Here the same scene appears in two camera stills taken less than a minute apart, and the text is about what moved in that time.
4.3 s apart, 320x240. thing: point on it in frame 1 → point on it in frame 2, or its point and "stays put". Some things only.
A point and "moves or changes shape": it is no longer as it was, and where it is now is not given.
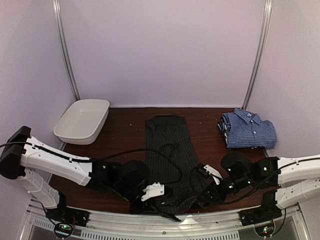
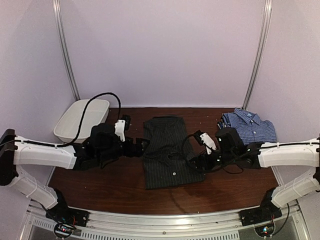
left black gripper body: x=146 y=207 → x=128 y=151
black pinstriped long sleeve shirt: x=172 y=161 moves or changes shape
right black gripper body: x=220 y=197 → x=209 y=165
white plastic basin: x=82 y=122 stays put
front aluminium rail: x=116 y=225 stays put
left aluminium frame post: x=58 y=19 stays put
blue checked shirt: x=243 y=129 stays put
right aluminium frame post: x=265 y=30 stays put
